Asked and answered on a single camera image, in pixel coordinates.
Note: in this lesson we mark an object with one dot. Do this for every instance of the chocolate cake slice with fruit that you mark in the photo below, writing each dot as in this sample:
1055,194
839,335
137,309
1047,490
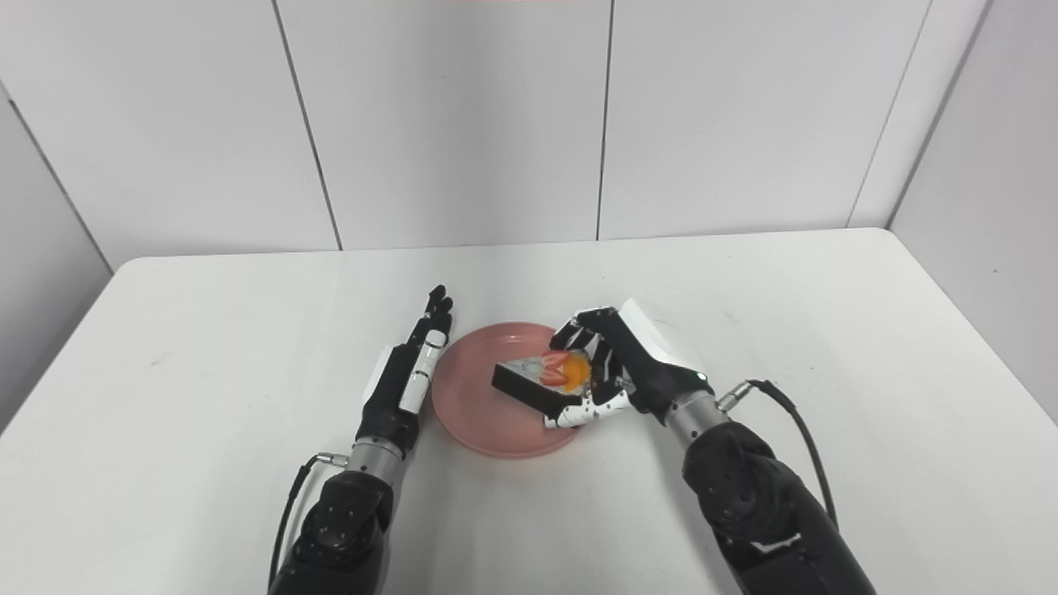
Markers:
529,384

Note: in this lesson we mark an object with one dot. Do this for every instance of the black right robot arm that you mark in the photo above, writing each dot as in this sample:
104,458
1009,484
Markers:
760,512

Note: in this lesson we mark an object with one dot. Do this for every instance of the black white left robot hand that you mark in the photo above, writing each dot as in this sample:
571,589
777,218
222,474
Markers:
393,397

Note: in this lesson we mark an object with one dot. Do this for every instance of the pink round plate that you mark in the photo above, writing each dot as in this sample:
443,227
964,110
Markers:
479,413

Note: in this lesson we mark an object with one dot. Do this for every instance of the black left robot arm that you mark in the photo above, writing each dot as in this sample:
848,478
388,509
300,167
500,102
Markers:
343,529

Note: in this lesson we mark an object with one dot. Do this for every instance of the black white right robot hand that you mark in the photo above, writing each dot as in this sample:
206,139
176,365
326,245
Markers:
653,372

